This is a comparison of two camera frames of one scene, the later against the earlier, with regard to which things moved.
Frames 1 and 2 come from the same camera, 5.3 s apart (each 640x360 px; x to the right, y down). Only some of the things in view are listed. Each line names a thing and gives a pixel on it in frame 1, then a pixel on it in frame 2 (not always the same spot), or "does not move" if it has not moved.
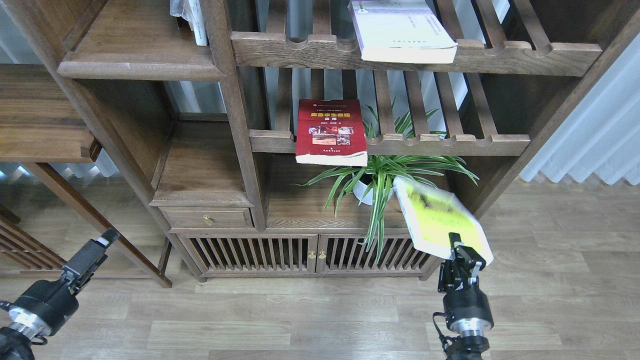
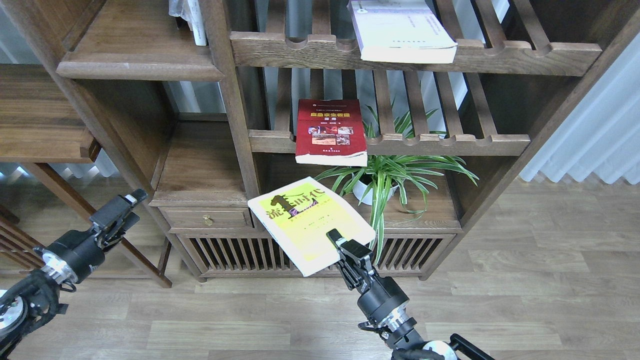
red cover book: [331, 132] does not move
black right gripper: [468, 310] -> [382, 303]
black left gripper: [43, 307] -> [76, 254]
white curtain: [601, 136] does not move
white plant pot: [359, 189] does not move
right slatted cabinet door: [347, 254] does not move
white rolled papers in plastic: [191, 10] does not move
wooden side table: [39, 124] does not move
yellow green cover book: [430, 213] -> [296, 217]
